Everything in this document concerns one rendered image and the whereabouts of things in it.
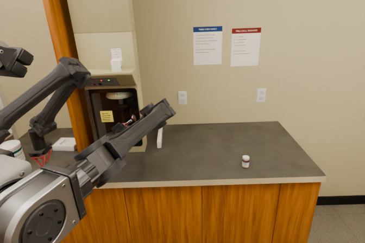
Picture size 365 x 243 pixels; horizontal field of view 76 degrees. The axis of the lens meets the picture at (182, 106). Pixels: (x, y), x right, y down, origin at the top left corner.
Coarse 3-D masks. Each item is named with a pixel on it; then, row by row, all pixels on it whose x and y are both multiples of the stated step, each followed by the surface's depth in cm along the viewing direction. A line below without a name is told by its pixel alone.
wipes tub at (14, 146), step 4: (8, 140) 147; (12, 140) 147; (16, 140) 146; (4, 144) 142; (8, 144) 142; (12, 144) 142; (16, 144) 142; (20, 144) 145; (4, 148) 138; (8, 148) 138; (12, 148) 139; (16, 148) 141; (20, 148) 144; (16, 152) 141; (20, 152) 144; (16, 156) 141; (20, 156) 144; (24, 156) 149; (24, 160) 148
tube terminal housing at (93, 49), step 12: (84, 36) 129; (96, 36) 129; (108, 36) 129; (120, 36) 129; (132, 36) 129; (84, 48) 131; (96, 48) 131; (108, 48) 131; (132, 48) 132; (84, 60) 134; (96, 60) 134; (108, 60) 134; (132, 60) 134; (144, 144) 157
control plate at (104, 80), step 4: (92, 80) 130; (96, 80) 130; (104, 80) 130; (112, 80) 131; (116, 80) 131; (88, 84) 134; (92, 84) 134; (96, 84) 134; (108, 84) 135; (112, 84) 135; (116, 84) 135
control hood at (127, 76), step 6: (90, 72) 128; (96, 72) 128; (102, 72) 127; (108, 72) 127; (114, 72) 126; (120, 72) 126; (126, 72) 125; (132, 72) 126; (96, 78) 128; (120, 78) 129; (126, 78) 129; (132, 78) 129; (120, 84) 135; (126, 84) 135; (132, 84) 136
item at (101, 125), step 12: (96, 96) 141; (108, 96) 141; (120, 96) 141; (132, 96) 141; (96, 108) 144; (108, 108) 144; (120, 108) 144; (132, 108) 144; (96, 120) 147; (120, 120) 147; (108, 132) 150
